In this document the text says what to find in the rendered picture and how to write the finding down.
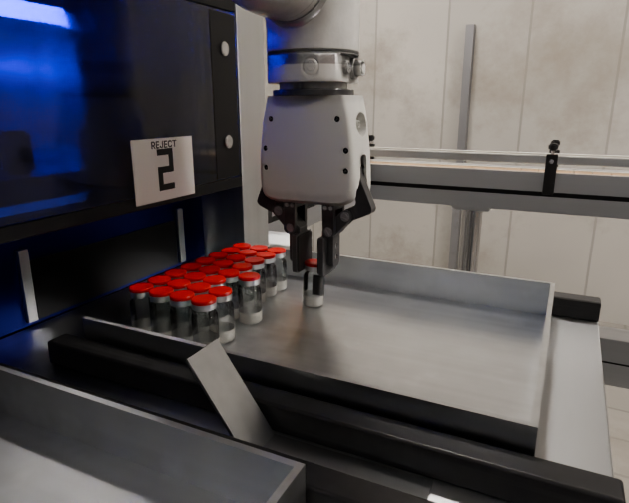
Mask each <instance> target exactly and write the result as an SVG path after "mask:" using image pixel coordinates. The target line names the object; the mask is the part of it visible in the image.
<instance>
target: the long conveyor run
mask: <svg viewBox="0 0 629 503"><path fill-rule="evenodd" d="M373 140H375V135H369V148H370V167H371V184H370V192H371V194H372V197H373V198H374V199H377V200H390V201H403V202H415V203H428V204H440V205H453V206H465V207H478V208H490V209H503V210H515V211H528V212H541V213H552V214H565V215H577V216H590V217H602V218H615V219H627V220H629V171H624V170H602V169H580V168H558V165H578V166H601V167H624V168H629V156H616V155H588V154H560V150H557V149H558V147H559V145H560V141H559V140H553V141H551V143H550V144H549V146H548V149H550V150H549V153H531V152H503V151H475V150H447V149H419V148H391V147H376V146H375V144H373V143H372V141H373ZM375 157H395V158H418V159H441V160H463V161H486V162H509V163H532V164H545V167H536V166H514V165H492V164H470V163H449V162H427V161H405V160H384V159H376V158H375Z"/></svg>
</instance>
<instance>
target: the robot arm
mask: <svg viewBox="0 0 629 503"><path fill-rule="evenodd" d="M232 1H233V2H234V3H235V4H237V5H238V6H240V7H241V8H243V9H245V10H247V11H249V12H252V13H254V14H257V15H260V16H263V17H265V20H266V32H267V55H268V56H267V68H268V84H274V85H280V89H279V90H273V95H272V96H268V98H267V103H266V108H265V114H264V122H263V131H262V148H261V179H262V187H261V190H260V193H259V196H258V199H257V201H258V204H259V205H260V206H262V207H264V208H265V209H267V210H269V211H270V212H273V213H274V214H275V215H276V217H277V218H278V219H279V220H280V221H281V222H282V224H283V225H284V230H285V231H286V233H288V234H290V260H291V262H292V266H293V272H297V273H299V272H301V271H302V270H304V269H305V261H306V260H307V259H312V231H311V229H309V228H307V204H317V205H321V207H322V236H321V237H319V238H318V239H317V274H318V275H319V276H327V275H328V274H330V273H331V272H333V271H334V270H335V269H336V267H337V266H338V264H339V242H340V232H342V231H343V230H344V229H345V228H346V227H347V226H348V225H349V224H350V223H351V222H352V221H353V220H356V219H358V218H361V217H364V216H367V215H369V214H371V213H373V212H374V211H375V210H376V205H375V202H374V200H373V197H372V194H371V192H370V184H371V167H370V148H369V135H368V126H367V117H366V110H365V104H364V99H363V95H355V94H354V90H351V89H348V88H347V84H357V83H358V76H364V74H365V63H364V61H358V60H359V37H360V0H232ZM354 200H355V201H356V203H355V205H354V206H353V207H350V208H348V209H344V205H348V204H350V203H352V202H353V201H354Z"/></svg>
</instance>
